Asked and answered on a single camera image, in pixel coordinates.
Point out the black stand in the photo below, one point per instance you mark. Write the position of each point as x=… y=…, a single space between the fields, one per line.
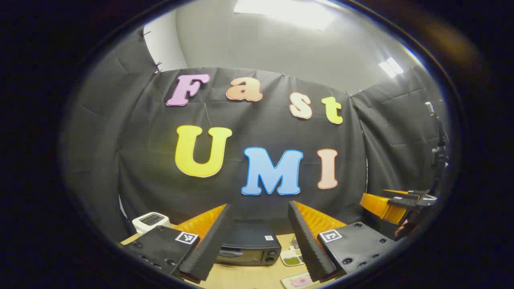
x=440 y=148

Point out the black electric oven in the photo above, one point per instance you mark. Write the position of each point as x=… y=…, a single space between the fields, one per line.
x=249 y=243

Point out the pink round cake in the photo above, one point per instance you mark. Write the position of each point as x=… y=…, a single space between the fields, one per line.
x=301 y=282

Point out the small ceiling light panel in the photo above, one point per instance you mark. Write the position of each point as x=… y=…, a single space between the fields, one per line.
x=390 y=67

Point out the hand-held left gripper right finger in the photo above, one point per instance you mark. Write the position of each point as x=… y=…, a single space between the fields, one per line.
x=303 y=241

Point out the black backdrop cloth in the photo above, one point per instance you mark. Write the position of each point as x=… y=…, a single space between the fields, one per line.
x=257 y=132

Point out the white divided dish with grains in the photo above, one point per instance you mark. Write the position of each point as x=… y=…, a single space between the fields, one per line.
x=292 y=259

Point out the white kitchen appliance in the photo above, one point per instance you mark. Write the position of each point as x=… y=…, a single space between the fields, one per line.
x=150 y=220

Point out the white square plate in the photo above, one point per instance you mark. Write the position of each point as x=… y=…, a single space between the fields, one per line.
x=290 y=282

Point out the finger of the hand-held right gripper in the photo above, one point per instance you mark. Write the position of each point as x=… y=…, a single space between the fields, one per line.
x=377 y=206
x=417 y=194

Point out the large ceiling light panel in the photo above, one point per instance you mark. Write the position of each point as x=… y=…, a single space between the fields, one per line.
x=285 y=12

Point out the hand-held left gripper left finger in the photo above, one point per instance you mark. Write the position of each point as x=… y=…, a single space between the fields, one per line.
x=215 y=241

